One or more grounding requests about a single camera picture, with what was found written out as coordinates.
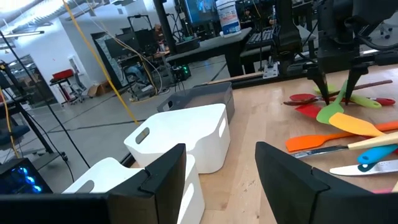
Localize orange silicone spatula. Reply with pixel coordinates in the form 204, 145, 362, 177
285, 120, 398, 153

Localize cardboard box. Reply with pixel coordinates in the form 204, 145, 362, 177
87, 81, 113, 98

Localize grey plastic bin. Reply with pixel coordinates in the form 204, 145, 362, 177
156, 81, 236, 124

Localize yellow silicone spatula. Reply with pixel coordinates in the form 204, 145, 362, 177
328, 112, 386, 138

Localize grey desk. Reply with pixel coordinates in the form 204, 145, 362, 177
165, 27, 253, 78

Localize green silicone spatula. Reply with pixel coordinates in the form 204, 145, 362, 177
316, 80, 349, 125

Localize white plastic bin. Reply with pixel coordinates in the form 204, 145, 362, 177
61, 154, 206, 224
123, 103, 231, 174

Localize blue silicone spatula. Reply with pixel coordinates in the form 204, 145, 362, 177
356, 144, 398, 166

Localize thin black cable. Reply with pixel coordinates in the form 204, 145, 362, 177
0, 30, 91, 169

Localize cream handled steel knife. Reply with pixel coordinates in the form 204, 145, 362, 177
329, 159, 398, 177
291, 131, 398, 159

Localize black tripod stand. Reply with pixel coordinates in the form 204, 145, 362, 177
0, 60, 68, 162

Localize black cart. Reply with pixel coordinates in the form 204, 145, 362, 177
49, 74, 87, 105

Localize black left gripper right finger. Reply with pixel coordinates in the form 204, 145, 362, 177
254, 141, 398, 224

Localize red crate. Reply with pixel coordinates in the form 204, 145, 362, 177
51, 68, 75, 81

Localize red silicone spatula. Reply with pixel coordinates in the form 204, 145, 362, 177
294, 103, 323, 119

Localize computer monitor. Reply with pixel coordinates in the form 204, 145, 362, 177
183, 0, 220, 27

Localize white wipes canister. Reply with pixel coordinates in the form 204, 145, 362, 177
215, 0, 243, 39

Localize black box green light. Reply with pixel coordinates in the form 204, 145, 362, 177
172, 63, 193, 82

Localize black aluminium table frame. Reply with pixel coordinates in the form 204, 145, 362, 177
198, 0, 398, 91

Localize black computer case blue lights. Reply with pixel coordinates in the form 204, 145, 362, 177
0, 157, 53, 195

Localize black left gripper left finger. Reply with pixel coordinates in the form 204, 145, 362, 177
107, 142, 187, 224

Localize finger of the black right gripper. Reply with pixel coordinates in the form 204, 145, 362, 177
306, 66, 331, 106
344, 63, 370, 106

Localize yellow hanging cable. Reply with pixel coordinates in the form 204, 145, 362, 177
61, 0, 141, 126

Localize black keyboard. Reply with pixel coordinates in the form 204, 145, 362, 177
248, 26, 280, 49

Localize green silicone spoon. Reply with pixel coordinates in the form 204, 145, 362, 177
313, 84, 382, 110

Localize brown wooden spoon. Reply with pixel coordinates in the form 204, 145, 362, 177
282, 79, 394, 107

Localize black monitor mount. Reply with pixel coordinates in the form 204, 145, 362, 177
153, 0, 178, 55

